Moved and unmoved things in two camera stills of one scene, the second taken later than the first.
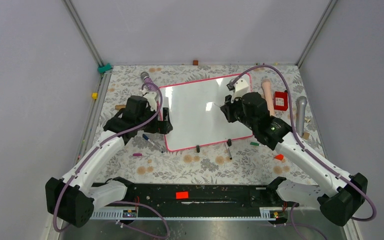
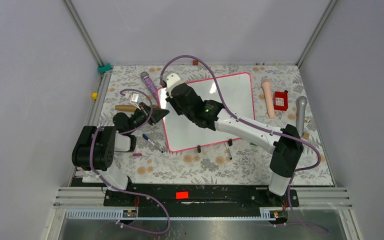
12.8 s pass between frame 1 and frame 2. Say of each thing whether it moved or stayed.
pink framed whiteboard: stayed
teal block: stayed
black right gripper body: moved
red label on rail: stayed
